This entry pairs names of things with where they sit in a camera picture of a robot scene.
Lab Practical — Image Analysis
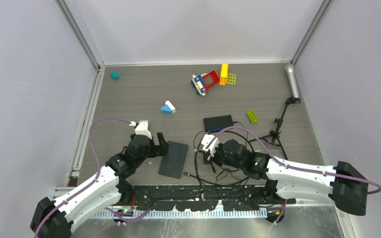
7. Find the black network switch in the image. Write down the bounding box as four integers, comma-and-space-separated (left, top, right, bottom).
202, 115, 234, 132

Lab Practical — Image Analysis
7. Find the black ethernet cable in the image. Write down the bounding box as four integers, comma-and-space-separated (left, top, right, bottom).
182, 129, 255, 201

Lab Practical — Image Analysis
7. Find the green toy brick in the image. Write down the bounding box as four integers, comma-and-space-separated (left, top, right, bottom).
246, 110, 259, 124

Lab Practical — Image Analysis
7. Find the black mini tripod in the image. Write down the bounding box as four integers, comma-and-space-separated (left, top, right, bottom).
258, 96, 301, 160

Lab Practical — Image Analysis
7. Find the blue white toy brick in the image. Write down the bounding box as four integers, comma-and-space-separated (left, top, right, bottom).
160, 100, 176, 114

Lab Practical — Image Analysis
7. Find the silver microphone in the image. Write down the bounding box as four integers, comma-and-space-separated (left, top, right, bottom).
285, 63, 300, 99

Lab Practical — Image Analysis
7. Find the black power adapter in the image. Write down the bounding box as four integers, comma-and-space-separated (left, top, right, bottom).
203, 154, 211, 165

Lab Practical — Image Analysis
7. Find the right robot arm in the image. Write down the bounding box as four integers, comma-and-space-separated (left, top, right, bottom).
202, 139, 368, 216

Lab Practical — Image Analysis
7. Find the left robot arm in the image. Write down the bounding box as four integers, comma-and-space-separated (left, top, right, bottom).
30, 132, 169, 238

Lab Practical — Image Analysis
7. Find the lime green grid plate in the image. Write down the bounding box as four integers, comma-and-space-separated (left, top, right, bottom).
226, 73, 236, 85

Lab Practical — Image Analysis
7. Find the teal block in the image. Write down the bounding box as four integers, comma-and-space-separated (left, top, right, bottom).
110, 71, 120, 80

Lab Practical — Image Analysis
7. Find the red blue toy vehicle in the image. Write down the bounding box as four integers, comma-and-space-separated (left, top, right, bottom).
190, 70, 220, 96

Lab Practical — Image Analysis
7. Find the yellow toy brick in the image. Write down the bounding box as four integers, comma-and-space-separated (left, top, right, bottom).
219, 63, 229, 85

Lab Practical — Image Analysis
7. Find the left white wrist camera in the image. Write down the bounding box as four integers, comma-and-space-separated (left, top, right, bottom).
134, 120, 152, 139

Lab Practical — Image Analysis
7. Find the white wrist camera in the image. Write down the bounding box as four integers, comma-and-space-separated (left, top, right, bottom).
134, 120, 152, 139
201, 134, 219, 157

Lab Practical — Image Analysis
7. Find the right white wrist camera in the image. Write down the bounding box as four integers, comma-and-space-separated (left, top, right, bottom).
201, 134, 219, 157

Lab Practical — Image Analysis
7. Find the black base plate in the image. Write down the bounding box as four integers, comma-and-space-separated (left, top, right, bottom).
128, 185, 284, 212

